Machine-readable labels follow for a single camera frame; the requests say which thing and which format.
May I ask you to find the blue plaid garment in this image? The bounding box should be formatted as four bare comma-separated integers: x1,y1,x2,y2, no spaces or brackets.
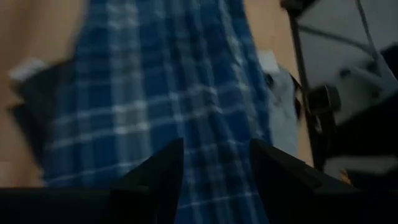
41,0,272,224

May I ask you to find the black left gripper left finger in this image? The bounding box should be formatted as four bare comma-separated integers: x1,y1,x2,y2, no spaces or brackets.
109,138,185,224

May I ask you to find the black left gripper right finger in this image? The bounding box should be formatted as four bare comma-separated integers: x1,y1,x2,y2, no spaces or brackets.
249,138,362,224

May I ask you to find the black aluminium rig frame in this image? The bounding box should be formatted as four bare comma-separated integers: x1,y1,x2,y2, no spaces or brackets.
279,0,398,175

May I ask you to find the grey t-shirt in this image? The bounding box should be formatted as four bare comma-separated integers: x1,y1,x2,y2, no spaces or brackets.
257,49,302,157

